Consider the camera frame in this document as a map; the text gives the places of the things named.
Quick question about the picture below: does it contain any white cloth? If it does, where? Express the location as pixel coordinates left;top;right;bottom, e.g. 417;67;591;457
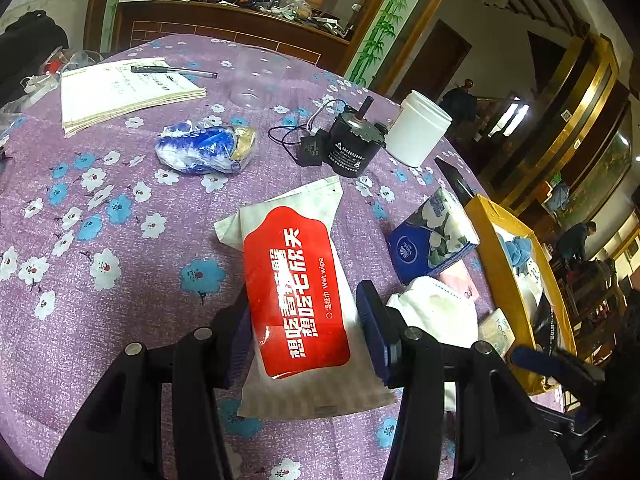
386;276;480;411

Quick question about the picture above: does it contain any black smartphone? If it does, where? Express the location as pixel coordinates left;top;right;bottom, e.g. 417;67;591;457
434;156;476;206

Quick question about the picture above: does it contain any black capacitor with wires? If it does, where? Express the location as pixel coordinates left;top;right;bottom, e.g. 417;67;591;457
267;100;346;168

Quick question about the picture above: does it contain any bamboo painted pillar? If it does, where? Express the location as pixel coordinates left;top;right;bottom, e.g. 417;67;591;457
350;0;441;86
101;0;130;53

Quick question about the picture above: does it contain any brown wooden door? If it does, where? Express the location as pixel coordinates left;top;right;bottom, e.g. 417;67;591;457
395;20;473;103

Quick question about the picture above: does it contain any dark blue jacket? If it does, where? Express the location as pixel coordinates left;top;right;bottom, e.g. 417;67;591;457
442;79;478;126

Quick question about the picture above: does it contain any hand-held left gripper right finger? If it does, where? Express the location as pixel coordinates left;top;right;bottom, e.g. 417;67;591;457
355;280;571;480

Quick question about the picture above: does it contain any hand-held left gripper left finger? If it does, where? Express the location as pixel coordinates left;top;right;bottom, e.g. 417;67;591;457
45;285;251;480

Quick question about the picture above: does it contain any black snack packet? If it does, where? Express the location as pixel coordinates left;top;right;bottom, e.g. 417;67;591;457
531;295;571;356

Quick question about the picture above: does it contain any lined paper notebook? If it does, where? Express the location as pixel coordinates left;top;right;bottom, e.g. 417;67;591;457
60;57;207;137

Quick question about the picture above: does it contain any pile of assorted clutter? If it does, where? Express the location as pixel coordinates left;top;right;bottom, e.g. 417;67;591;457
175;0;351;36

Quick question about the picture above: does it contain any pink tissue pack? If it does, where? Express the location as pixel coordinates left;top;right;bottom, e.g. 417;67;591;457
432;260;488;301

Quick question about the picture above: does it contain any white plastic jar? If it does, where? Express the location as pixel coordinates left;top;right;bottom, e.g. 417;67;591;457
385;90;453;168

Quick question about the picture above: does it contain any blue white plastic packet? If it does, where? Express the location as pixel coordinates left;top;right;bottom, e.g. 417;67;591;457
155;120;258;175

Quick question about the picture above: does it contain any red white wet wipes pack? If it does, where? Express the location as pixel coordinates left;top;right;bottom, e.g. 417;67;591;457
214;177;398;421

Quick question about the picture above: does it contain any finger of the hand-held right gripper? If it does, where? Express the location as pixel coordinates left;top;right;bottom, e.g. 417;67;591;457
510;344;607;397

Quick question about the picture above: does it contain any clear plastic cup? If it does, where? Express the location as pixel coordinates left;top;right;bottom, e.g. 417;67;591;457
229;45;291;108

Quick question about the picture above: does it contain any beige tissue pack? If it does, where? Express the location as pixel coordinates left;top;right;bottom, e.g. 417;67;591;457
477;307;516;361

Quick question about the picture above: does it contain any black pen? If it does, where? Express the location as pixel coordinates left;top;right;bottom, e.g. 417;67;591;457
131;64;219;80

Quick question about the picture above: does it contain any blue floral tissue pack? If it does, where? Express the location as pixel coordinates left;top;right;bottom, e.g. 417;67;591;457
386;187;480;285

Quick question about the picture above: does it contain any clear plastic bag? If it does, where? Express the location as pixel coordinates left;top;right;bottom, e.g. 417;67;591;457
0;47;103;116

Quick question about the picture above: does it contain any wooden sideboard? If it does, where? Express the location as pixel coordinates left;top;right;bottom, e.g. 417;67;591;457
82;0;406;76

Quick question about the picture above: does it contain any purple floral tablecloth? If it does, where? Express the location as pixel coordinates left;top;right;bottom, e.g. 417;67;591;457
0;34;566;480

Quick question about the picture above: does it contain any yellow cardboard box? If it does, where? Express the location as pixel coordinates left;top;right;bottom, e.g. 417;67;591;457
462;195;578;396

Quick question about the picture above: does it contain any black electric motor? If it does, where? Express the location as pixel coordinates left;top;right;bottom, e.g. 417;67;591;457
322;95;388;178

